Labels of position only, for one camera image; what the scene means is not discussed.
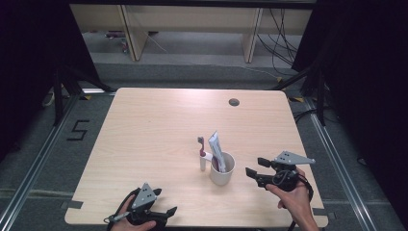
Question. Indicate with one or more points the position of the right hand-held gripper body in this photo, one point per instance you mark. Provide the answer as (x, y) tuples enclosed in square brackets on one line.
[(293, 159)]

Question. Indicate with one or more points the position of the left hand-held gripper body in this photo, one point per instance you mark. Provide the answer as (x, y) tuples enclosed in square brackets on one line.
[(144, 197)]

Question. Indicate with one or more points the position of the white toothpaste tube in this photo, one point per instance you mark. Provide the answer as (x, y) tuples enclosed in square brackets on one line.
[(216, 146)]

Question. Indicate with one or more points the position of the pink toothbrush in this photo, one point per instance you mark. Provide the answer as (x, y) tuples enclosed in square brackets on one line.
[(202, 150)]

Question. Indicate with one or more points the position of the person's left hand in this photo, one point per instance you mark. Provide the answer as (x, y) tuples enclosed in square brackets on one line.
[(123, 226)]

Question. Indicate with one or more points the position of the person's right hand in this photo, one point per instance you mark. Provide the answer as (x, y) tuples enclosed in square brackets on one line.
[(295, 199)]

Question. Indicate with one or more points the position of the silver plug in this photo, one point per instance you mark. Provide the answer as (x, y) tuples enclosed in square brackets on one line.
[(117, 217)]

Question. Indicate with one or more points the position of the black metal stand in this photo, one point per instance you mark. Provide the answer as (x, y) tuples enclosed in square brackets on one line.
[(320, 96), (58, 96)]

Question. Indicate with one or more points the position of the black tape strip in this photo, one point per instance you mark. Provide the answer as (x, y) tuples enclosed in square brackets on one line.
[(73, 204)]

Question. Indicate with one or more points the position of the black curtain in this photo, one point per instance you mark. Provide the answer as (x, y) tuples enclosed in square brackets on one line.
[(369, 80), (29, 64)]

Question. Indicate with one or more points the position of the red thing under desk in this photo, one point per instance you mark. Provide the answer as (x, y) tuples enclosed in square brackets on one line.
[(123, 45)]

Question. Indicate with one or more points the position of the aluminium floor rail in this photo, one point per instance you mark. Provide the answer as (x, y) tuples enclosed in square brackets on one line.
[(340, 163), (35, 163)]

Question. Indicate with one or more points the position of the light wooden desk frame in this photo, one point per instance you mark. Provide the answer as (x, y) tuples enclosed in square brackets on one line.
[(192, 19)]

